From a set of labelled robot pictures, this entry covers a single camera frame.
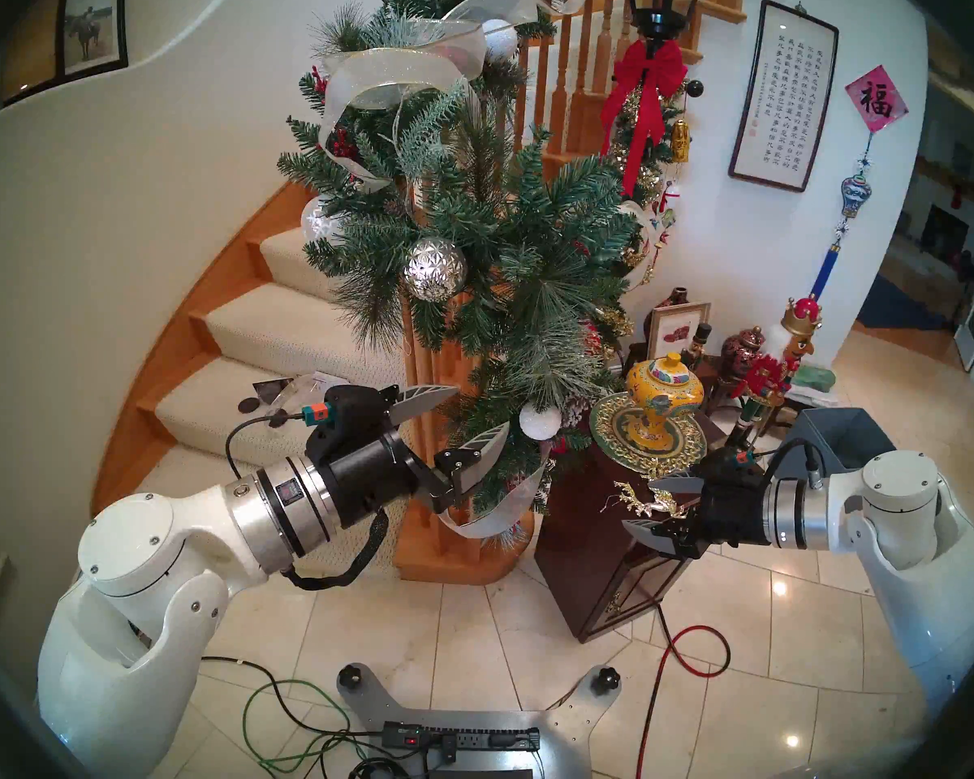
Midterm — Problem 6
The ornate decorative plate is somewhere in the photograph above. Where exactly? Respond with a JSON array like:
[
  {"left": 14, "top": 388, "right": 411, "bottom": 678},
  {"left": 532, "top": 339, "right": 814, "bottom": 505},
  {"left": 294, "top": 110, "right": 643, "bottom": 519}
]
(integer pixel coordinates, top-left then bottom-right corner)
[{"left": 589, "top": 392, "right": 709, "bottom": 480}]

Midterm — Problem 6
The clear plastic bag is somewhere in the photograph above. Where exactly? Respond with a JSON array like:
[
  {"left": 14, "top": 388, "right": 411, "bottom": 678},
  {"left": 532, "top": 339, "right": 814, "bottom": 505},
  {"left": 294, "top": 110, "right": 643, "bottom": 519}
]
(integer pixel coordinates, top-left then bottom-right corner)
[{"left": 252, "top": 370, "right": 350, "bottom": 409}]

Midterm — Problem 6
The red velvet bow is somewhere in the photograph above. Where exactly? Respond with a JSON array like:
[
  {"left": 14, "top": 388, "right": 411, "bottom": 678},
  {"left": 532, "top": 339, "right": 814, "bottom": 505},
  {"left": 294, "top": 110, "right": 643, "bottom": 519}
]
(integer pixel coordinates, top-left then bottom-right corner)
[{"left": 601, "top": 39, "right": 689, "bottom": 198}]

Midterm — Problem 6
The green pine garland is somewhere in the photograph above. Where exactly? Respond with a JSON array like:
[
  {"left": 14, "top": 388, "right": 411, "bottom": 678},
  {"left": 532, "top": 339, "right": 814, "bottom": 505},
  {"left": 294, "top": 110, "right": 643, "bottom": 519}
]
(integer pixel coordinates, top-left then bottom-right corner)
[{"left": 276, "top": 0, "right": 650, "bottom": 547}]

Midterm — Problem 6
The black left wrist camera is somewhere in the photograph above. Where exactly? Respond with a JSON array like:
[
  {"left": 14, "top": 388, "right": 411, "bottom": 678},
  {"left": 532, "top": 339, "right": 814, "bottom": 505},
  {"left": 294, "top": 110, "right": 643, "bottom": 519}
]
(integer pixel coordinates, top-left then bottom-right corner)
[{"left": 302, "top": 384, "right": 403, "bottom": 462}]

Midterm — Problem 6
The small santa hanging ornament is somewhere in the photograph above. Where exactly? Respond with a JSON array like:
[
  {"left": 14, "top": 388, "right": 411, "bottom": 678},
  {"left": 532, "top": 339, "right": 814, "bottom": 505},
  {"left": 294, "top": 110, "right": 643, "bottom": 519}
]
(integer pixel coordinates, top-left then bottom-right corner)
[{"left": 649, "top": 181, "right": 683, "bottom": 283}]

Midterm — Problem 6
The dark red lidded jar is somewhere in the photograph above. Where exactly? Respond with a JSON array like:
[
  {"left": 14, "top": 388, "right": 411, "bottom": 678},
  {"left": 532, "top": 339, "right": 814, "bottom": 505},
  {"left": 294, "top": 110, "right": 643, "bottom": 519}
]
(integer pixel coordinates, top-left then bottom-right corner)
[{"left": 720, "top": 325, "right": 765, "bottom": 381}]

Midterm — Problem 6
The framed horse picture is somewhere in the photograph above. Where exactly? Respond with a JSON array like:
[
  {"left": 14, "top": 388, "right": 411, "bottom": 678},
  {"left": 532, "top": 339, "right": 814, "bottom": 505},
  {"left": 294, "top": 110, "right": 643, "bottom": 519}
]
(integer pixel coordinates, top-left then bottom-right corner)
[{"left": 57, "top": 0, "right": 128, "bottom": 79}]

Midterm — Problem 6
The tall red nutcracker figurine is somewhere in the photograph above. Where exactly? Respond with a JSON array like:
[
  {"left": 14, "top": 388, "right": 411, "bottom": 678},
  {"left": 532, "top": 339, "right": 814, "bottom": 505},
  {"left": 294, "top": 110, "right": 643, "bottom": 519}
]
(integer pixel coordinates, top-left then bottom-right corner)
[{"left": 726, "top": 295, "right": 823, "bottom": 450}]

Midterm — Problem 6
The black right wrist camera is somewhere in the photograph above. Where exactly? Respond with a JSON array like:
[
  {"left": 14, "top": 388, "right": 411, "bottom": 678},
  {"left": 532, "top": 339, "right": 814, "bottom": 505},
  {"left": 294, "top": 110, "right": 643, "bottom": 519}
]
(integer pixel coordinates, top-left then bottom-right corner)
[{"left": 702, "top": 447, "right": 768, "bottom": 483}]

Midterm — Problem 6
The silver faceted ball ornament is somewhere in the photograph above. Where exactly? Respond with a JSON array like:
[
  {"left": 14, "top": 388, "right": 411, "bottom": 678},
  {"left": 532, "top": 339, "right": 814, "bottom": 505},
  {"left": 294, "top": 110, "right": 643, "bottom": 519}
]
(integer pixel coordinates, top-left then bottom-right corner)
[{"left": 403, "top": 238, "right": 468, "bottom": 303}]

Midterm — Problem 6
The gold glitter reindeer ornament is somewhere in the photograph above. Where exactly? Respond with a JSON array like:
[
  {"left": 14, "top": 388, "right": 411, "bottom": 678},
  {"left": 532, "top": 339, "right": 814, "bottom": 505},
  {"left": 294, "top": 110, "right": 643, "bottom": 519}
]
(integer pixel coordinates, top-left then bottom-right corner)
[{"left": 601, "top": 481, "right": 691, "bottom": 520}]

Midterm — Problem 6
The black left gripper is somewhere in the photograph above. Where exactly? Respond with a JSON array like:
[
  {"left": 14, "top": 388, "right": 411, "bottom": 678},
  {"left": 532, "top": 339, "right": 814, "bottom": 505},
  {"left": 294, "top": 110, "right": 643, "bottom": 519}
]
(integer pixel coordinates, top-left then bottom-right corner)
[{"left": 323, "top": 383, "right": 511, "bottom": 531}]

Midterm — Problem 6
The red diamond fu sign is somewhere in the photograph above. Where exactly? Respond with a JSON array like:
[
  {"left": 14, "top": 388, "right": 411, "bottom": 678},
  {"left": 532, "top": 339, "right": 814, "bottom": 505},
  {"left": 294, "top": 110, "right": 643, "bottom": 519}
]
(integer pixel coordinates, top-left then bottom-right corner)
[{"left": 844, "top": 65, "right": 910, "bottom": 134}]

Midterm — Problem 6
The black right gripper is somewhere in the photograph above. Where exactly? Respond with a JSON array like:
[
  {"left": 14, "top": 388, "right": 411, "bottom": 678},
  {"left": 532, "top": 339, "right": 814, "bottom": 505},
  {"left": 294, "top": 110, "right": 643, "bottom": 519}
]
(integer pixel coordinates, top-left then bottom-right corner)
[{"left": 623, "top": 471, "right": 768, "bottom": 559}]

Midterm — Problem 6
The framed calligraphy scroll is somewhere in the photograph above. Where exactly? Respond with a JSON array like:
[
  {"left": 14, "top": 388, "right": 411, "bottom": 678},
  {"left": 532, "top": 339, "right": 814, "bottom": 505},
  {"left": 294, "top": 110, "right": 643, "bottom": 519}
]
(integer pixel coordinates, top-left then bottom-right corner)
[{"left": 728, "top": 0, "right": 841, "bottom": 194}]

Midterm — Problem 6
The black lantern lamp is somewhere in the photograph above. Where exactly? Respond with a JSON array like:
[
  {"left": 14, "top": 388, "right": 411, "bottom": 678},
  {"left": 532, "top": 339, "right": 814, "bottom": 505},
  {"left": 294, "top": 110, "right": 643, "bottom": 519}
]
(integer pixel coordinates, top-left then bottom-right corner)
[{"left": 623, "top": 0, "right": 711, "bottom": 40}]

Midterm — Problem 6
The blue vase charm with tassel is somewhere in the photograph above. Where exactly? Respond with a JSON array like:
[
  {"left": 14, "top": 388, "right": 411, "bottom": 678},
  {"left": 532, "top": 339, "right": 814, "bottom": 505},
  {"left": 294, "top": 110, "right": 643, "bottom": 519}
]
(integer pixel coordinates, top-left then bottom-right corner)
[{"left": 808, "top": 133, "right": 873, "bottom": 299}]

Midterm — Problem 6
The dark wooden cabinet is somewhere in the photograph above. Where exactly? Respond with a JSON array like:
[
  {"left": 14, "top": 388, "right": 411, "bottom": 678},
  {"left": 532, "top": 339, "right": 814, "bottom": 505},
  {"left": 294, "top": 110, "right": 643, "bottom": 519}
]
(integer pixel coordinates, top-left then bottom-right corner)
[{"left": 533, "top": 412, "right": 711, "bottom": 644}]

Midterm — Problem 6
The carpeted wooden staircase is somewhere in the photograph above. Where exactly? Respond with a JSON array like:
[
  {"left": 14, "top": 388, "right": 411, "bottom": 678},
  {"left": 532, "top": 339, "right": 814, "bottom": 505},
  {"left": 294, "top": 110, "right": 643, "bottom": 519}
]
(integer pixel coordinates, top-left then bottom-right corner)
[{"left": 89, "top": 181, "right": 455, "bottom": 579}]

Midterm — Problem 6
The red floor cable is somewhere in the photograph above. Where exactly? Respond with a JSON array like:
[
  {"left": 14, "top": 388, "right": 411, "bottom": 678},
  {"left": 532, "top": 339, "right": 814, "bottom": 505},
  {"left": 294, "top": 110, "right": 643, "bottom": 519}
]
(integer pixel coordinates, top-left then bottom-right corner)
[{"left": 635, "top": 623, "right": 731, "bottom": 779}]

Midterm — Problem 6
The yellow porcelain lidded jar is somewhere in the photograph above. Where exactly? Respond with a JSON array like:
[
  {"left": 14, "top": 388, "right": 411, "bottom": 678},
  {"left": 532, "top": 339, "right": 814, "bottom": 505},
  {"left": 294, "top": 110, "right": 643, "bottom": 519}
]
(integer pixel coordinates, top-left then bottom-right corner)
[{"left": 625, "top": 351, "right": 705, "bottom": 454}]

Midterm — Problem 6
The grey square bin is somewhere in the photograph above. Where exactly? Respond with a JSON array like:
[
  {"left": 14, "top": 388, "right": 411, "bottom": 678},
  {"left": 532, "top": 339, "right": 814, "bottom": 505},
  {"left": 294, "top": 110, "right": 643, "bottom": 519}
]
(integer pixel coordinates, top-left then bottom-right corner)
[{"left": 779, "top": 407, "right": 898, "bottom": 478}]

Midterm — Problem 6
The dark blue rug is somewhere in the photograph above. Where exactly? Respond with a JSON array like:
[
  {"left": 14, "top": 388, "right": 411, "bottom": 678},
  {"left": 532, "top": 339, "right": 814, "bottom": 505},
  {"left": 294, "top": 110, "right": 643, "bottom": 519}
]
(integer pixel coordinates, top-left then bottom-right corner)
[{"left": 856, "top": 274, "right": 950, "bottom": 332}]

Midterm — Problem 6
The black floor cable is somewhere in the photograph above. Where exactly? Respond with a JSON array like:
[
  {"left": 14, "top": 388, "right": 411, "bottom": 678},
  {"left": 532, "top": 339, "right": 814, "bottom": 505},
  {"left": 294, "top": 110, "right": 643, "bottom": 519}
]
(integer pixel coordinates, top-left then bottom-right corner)
[{"left": 199, "top": 656, "right": 386, "bottom": 742}]

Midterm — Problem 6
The white glitter ball ornament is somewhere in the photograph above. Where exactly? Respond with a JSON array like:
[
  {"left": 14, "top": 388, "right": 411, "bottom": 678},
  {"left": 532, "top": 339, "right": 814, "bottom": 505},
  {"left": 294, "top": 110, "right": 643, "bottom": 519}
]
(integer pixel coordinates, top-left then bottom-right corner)
[
  {"left": 519, "top": 402, "right": 563, "bottom": 441},
  {"left": 481, "top": 19, "right": 520, "bottom": 62}
]

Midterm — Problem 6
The black sleeved wrist cable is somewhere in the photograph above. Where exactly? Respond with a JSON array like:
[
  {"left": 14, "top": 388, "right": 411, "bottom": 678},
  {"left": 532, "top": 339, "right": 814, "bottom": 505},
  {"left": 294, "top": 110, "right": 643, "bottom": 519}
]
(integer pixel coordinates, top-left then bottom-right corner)
[
  {"left": 280, "top": 510, "right": 390, "bottom": 592},
  {"left": 759, "top": 437, "right": 825, "bottom": 490}
]

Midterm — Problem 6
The black power strip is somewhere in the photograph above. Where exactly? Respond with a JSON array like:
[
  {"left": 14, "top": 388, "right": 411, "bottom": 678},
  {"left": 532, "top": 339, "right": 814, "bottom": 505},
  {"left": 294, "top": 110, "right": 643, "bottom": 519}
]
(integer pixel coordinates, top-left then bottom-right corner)
[{"left": 381, "top": 721, "right": 541, "bottom": 754}]

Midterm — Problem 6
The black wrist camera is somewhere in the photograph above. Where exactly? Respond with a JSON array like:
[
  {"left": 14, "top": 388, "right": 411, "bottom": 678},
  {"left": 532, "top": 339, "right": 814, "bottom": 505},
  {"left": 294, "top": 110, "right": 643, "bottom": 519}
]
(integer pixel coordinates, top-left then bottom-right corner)
[
  {"left": 702, "top": 447, "right": 768, "bottom": 483},
  {"left": 302, "top": 384, "right": 403, "bottom": 462}
]

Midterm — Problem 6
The brown framed picture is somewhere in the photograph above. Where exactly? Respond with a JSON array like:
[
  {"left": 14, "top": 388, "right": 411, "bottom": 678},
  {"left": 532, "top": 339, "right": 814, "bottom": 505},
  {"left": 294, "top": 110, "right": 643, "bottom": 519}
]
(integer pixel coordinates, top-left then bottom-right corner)
[{"left": 0, "top": 0, "right": 62, "bottom": 105}]

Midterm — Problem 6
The small tabletop picture frame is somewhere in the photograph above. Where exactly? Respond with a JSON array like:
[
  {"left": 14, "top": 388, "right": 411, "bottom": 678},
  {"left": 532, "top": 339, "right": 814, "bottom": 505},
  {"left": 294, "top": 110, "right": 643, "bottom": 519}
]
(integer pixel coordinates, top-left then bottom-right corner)
[{"left": 645, "top": 301, "right": 712, "bottom": 363}]

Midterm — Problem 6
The thin black camera cable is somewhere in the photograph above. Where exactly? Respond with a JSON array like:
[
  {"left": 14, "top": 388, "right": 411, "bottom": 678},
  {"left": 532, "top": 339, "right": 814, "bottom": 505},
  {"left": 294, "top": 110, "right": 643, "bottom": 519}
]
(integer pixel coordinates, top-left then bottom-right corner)
[{"left": 226, "top": 411, "right": 305, "bottom": 480}]

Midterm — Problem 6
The black fireplace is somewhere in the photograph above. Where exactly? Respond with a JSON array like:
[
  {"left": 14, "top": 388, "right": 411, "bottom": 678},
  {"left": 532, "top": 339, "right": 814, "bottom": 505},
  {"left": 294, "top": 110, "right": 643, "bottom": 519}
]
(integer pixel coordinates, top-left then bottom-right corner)
[{"left": 921, "top": 205, "right": 971, "bottom": 259}]

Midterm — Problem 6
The green floor cable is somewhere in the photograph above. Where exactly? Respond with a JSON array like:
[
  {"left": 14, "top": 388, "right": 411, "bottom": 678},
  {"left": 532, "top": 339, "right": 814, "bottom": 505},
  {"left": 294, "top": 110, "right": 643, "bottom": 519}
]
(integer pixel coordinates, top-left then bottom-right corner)
[{"left": 242, "top": 678, "right": 374, "bottom": 774}]

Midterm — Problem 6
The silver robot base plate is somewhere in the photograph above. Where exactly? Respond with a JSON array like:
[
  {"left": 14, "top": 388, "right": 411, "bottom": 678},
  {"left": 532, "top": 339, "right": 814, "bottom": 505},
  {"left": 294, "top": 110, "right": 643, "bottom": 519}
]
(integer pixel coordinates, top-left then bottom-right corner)
[{"left": 337, "top": 662, "right": 622, "bottom": 779}]

